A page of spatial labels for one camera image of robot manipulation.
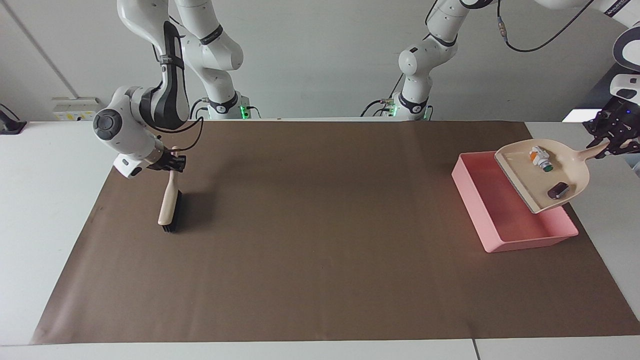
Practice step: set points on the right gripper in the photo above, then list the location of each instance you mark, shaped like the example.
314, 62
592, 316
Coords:
161, 160

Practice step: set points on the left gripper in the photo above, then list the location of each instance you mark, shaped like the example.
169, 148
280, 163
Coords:
625, 111

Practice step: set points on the beige brush with black bristles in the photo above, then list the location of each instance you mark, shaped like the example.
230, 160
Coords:
169, 200

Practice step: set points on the beige dustpan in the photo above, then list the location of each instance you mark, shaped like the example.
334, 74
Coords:
520, 167

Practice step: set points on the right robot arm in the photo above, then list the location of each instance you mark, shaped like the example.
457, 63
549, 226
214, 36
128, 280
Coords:
170, 100

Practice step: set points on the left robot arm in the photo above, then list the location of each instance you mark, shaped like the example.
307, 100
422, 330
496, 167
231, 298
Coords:
415, 65

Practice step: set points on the pink plastic bin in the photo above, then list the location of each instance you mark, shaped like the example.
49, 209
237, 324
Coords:
500, 217

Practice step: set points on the small white orange green part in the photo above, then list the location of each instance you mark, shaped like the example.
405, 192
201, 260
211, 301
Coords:
539, 157

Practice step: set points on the small dark brown part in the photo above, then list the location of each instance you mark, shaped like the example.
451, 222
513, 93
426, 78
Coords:
558, 190

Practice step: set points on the black stand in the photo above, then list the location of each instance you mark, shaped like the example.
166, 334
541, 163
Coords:
10, 124

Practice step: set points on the white wall socket strip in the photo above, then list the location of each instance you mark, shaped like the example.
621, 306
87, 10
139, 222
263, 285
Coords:
75, 109

